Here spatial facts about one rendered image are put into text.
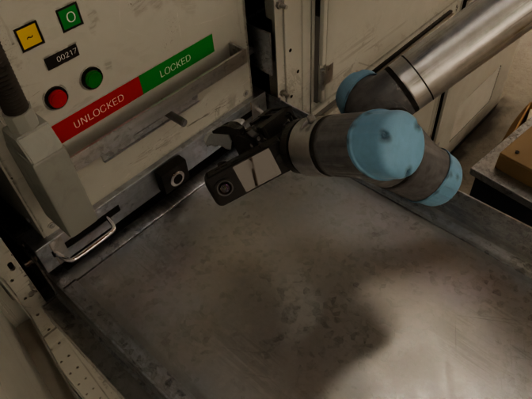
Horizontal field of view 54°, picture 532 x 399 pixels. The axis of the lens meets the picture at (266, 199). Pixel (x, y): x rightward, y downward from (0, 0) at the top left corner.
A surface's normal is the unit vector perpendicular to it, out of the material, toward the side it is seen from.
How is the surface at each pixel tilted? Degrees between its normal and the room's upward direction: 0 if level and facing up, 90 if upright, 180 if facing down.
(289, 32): 90
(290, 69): 90
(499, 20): 53
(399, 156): 60
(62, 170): 90
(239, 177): 65
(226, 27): 90
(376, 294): 0
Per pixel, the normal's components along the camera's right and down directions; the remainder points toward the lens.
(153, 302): -0.06, -0.67
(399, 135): 0.62, 0.07
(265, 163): 0.19, 0.36
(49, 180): 0.73, 0.47
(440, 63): -0.17, 0.18
